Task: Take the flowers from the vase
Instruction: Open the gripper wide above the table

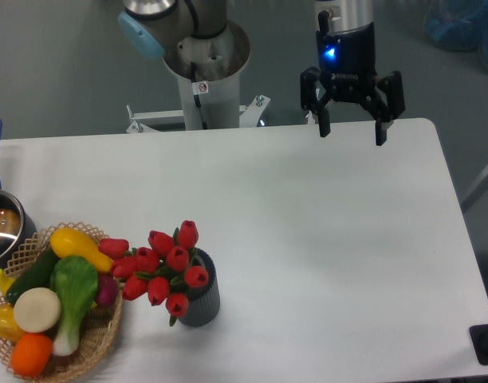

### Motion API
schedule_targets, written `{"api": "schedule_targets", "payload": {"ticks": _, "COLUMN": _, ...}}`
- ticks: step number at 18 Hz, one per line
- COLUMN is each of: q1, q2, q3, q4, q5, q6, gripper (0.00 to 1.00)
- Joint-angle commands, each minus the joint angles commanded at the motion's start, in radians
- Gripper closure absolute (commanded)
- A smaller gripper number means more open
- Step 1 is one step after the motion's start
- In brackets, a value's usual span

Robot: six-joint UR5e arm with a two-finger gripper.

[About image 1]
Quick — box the yellow banana tip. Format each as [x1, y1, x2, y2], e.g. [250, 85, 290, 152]
[0, 268, 15, 296]

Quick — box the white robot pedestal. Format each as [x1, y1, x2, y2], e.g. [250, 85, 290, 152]
[127, 21, 270, 133]

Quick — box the yellow bell pepper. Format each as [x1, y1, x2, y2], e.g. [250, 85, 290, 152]
[0, 303, 25, 343]

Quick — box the blue plastic bag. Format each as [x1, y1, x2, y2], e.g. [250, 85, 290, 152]
[422, 1, 488, 71]

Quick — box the blue handled saucepan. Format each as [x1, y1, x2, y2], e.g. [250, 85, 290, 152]
[0, 119, 36, 269]

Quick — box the beige round disc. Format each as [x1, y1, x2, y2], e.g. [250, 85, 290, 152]
[14, 287, 61, 333]

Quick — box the purple red radish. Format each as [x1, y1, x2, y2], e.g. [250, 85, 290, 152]
[95, 274, 119, 307]

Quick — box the dark grey ribbed vase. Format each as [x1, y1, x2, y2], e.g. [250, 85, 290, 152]
[178, 249, 220, 327]

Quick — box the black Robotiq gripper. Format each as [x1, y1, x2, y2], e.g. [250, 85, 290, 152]
[300, 22, 405, 146]

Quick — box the red tulip bouquet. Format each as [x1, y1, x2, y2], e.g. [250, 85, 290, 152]
[98, 220, 209, 326]

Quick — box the orange fruit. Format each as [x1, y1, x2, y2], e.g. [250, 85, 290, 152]
[10, 333, 53, 377]

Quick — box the white frame leg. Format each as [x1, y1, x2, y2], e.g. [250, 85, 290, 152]
[460, 164, 488, 213]

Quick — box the dark green cucumber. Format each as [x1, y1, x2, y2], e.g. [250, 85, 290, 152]
[5, 247, 60, 305]

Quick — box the woven wicker basket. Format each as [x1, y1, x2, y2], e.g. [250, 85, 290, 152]
[0, 222, 123, 382]

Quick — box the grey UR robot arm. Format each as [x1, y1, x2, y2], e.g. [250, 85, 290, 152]
[118, 1, 405, 145]

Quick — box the yellow squash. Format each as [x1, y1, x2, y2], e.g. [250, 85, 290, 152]
[49, 227, 112, 273]

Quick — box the green bok choy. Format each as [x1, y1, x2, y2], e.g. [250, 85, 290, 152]
[50, 255, 98, 357]

